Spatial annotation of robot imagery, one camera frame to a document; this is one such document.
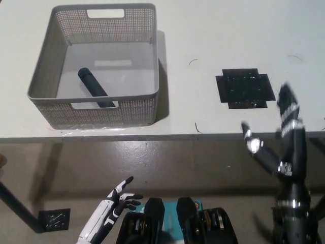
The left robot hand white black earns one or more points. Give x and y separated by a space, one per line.
104 216

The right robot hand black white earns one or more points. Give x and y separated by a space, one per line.
297 152

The dark electric screwdriver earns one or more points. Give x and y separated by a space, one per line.
92 85

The black floor tape patch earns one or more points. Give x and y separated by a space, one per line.
54 219

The robot body black teal blocks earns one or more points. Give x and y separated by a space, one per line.
177 223

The black tape patch holder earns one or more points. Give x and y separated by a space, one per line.
245 89

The black table leg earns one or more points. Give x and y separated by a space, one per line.
20 208

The white label sticker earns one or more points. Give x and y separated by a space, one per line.
113 63

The grey perforated plastic basket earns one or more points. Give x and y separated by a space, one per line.
101 50

